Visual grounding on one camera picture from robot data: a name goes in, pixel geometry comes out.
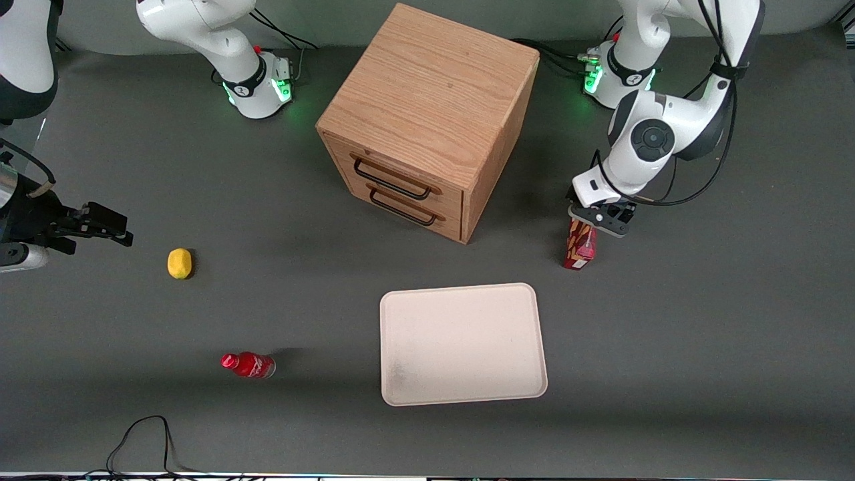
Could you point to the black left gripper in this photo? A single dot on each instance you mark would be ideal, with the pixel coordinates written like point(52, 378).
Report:
point(570, 194)

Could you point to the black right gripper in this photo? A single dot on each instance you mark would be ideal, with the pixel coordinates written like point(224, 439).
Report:
point(25, 217)

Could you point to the red cookie box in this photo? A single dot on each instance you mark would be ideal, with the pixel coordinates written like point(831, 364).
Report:
point(580, 254)

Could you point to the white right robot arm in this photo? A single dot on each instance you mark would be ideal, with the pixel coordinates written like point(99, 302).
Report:
point(220, 40)

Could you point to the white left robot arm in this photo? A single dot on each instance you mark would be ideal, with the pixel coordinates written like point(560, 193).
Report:
point(668, 127)

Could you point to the cream plastic tray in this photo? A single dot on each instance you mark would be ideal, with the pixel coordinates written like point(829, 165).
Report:
point(461, 344)

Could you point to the yellow lemon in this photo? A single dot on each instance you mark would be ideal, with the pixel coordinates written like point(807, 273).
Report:
point(179, 263)

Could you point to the wooden drawer front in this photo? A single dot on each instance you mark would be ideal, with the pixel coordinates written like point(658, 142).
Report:
point(401, 172)
point(434, 224)

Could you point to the wooden two-drawer cabinet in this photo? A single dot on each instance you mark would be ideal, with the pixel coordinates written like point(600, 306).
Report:
point(427, 87)

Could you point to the red soda bottle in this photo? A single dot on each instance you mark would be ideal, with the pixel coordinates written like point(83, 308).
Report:
point(250, 365)

